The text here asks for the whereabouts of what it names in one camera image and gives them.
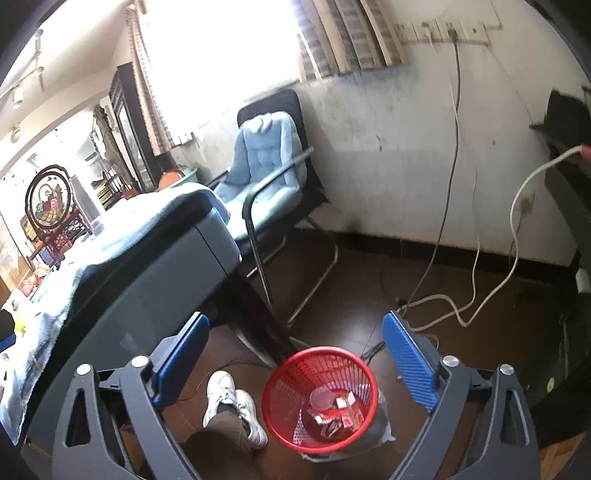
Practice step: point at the person's leg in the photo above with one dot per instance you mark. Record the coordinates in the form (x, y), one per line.
(221, 431)

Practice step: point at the white wall power strip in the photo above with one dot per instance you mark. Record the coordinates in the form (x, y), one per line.
(466, 30)

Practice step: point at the black cabinet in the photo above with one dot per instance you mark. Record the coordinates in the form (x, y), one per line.
(565, 194)

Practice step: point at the round decorative wooden screen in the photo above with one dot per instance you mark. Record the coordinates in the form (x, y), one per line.
(48, 198)

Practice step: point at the grey cup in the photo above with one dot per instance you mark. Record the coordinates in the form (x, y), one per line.
(97, 227)

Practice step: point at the light blue chair cushion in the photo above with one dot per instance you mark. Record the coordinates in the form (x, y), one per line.
(263, 157)

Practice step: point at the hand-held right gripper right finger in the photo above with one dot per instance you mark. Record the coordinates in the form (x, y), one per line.
(408, 364)

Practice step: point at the white sneaker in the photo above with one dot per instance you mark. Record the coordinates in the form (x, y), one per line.
(220, 390)

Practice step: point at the light blue tablecloth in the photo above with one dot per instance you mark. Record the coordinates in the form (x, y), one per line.
(106, 249)

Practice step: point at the red and white packet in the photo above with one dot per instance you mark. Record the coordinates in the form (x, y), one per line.
(344, 415)

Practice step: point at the black metal frame chair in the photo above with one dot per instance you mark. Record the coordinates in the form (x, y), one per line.
(277, 104)

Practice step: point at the dark glass door cabinet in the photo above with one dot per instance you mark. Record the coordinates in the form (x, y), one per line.
(134, 134)

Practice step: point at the ceiling lamp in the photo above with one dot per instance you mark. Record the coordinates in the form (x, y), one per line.
(34, 69)

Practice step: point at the red mesh wastebasket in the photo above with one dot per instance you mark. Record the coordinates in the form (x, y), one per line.
(286, 383)

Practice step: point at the clear plastic cup lid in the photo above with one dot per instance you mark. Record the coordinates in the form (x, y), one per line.
(321, 398)

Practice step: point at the striped curtain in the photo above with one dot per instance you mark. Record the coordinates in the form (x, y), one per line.
(154, 110)
(341, 37)

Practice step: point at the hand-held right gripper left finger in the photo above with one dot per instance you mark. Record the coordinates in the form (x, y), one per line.
(184, 353)

